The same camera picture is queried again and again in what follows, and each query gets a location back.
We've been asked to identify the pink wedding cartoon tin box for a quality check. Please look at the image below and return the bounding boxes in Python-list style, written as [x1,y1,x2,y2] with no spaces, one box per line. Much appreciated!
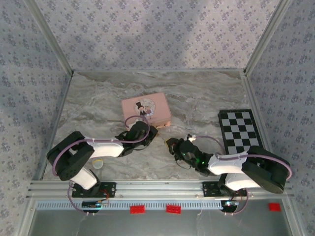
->
[121,92,172,129]

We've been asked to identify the black and silver chessboard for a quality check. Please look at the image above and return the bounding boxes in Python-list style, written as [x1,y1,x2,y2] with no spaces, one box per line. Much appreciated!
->
[218,109,265,155]

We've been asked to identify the small circuit board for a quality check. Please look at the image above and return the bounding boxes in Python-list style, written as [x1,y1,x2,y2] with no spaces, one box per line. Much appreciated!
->
[220,200,240,210]
[82,200,103,210]

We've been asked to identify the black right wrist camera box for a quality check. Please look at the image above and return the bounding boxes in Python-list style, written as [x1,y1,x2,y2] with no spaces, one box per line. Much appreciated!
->
[182,146,198,164]

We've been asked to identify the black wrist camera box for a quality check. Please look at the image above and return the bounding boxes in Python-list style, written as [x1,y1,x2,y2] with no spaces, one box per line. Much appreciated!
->
[182,146,198,164]
[132,121,150,139]

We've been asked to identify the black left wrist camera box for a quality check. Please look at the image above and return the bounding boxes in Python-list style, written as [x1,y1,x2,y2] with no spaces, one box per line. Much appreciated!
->
[132,121,150,139]

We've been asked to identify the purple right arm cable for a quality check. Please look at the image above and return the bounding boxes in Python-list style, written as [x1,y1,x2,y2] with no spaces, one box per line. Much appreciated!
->
[194,135,293,180]

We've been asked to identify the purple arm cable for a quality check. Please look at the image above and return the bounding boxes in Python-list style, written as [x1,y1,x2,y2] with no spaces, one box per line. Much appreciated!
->
[194,135,293,180]
[53,115,151,177]

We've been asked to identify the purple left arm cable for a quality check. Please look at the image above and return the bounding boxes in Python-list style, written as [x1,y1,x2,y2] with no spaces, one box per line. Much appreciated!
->
[53,115,151,177]

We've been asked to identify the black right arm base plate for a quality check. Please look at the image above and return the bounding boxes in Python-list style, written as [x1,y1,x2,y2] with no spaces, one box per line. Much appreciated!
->
[202,181,247,198]

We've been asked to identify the aluminium mounting rail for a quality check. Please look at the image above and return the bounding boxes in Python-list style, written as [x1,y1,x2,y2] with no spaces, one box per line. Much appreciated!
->
[26,180,295,200]

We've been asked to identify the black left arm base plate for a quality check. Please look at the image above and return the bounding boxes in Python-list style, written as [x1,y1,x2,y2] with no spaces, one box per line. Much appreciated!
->
[70,181,117,199]

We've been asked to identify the grey slotted cable duct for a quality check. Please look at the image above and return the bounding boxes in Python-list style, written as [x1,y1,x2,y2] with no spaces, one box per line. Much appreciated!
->
[34,199,284,210]

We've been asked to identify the aluminium frame side rail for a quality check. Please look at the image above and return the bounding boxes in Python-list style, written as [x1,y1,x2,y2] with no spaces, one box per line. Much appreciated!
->
[31,71,75,182]

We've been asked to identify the aluminium frame corner post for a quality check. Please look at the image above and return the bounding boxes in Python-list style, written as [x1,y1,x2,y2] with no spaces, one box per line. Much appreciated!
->
[242,0,293,76]
[24,0,75,75]

